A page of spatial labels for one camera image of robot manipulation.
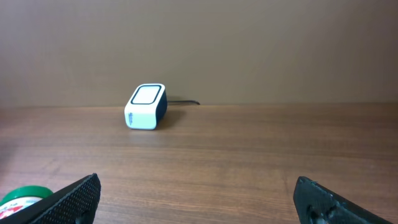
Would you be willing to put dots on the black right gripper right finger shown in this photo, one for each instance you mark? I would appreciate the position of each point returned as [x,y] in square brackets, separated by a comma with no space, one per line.
[316,204]

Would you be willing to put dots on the green lidded jar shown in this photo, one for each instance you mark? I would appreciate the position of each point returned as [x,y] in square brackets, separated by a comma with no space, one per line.
[21,198]

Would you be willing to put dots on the white barcode scanner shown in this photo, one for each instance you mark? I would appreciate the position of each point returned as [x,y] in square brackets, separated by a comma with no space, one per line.
[146,107]

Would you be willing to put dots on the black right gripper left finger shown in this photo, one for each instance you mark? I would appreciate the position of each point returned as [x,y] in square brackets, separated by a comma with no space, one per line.
[75,203]

